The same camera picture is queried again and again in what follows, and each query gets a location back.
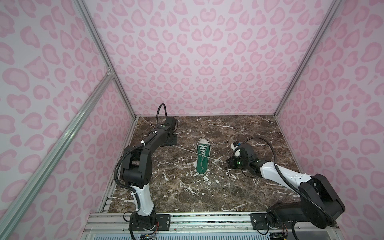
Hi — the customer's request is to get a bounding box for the green canvas sneaker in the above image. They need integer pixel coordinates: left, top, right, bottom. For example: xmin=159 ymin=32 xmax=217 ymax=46
xmin=196 ymin=138 xmax=211 ymax=175

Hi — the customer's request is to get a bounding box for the white shoelace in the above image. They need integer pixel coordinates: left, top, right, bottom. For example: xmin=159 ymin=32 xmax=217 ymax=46
xmin=173 ymin=145 xmax=229 ymax=163

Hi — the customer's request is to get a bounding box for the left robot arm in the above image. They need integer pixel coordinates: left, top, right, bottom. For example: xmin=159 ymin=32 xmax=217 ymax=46
xmin=114 ymin=124 xmax=177 ymax=231

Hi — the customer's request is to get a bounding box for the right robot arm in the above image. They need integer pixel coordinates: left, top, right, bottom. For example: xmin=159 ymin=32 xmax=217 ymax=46
xmin=227 ymin=142 xmax=346 ymax=229

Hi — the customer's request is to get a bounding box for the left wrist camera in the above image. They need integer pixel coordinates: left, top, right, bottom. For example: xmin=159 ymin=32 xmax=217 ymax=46
xmin=163 ymin=117 xmax=178 ymax=132

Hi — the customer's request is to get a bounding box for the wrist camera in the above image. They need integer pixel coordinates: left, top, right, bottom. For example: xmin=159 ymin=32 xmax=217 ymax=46
xmin=231 ymin=141 xmax=242 ymax=158
xmin=163 ymin=117 xmax=178 ymax=132

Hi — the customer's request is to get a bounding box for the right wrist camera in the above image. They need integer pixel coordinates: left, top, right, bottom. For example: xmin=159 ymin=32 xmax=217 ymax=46
xmin=231 ymin=141 xmax=242 ymax=158

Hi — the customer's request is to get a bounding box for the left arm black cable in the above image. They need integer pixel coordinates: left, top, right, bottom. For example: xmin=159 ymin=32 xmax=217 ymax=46
xmin=113 ymin=103 xmax=168 ymax=211

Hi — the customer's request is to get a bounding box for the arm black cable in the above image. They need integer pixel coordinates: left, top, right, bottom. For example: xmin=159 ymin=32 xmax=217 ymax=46
xmin=241 ymin=137 xmax=338 ymax=240
xmin=113 ymin=103 xmax=168 ymax=211

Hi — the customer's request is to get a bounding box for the aluminium corner post left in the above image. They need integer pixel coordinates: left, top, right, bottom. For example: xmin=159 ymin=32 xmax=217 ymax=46
xmin=73 ymin=0 xmax=137 ymax=119

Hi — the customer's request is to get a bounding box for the aluminium corner post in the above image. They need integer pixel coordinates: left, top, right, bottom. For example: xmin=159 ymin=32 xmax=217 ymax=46
xmin=73 ymin=0 xmax=137 ymax=119
xmin=274 ymin=0 xmax=345 ymax=119

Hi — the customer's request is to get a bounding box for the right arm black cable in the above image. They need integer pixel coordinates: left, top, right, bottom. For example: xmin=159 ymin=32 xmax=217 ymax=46
xmin=241 ymin=137 xmax=338 ymax=240

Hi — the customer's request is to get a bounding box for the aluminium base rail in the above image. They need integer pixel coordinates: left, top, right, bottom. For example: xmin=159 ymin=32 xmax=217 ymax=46
xmin=81 ymin=212 xmax=343 ymax=240

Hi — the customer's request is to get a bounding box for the aluminium corner post right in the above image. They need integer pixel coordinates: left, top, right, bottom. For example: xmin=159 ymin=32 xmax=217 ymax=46
xmin=274 ymin=0 xmax=345 ymax=119

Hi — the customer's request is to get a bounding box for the aluminium diagonal frame bar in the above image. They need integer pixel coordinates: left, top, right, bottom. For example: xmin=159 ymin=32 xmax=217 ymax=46
xmin=1 ymin=71 xmax=114 ymax=240

